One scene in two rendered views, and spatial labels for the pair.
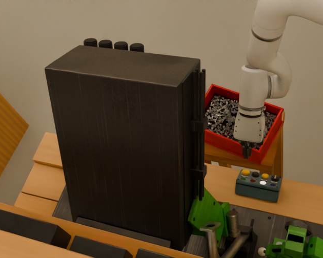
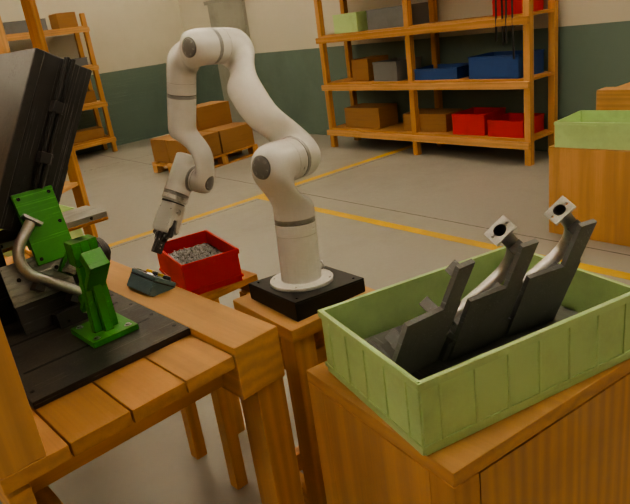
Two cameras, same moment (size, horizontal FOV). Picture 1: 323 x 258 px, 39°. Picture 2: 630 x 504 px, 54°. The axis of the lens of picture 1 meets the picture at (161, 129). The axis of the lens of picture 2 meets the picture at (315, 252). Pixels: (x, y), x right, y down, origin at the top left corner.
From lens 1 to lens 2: 174 cm
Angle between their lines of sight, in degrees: 37
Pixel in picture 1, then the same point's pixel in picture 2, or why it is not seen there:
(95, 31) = not seen: hidden behind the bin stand
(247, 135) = (160, 222)
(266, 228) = (118, 308)
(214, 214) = (52, 229)
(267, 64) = (177, 130)
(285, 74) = (194, 150)
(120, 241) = not seen: outside the picture
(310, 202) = (176, 302)
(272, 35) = (173, 90)
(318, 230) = (156, 318)
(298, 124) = not seen: hidden behind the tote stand
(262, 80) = (184, 163)
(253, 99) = (171, 179)
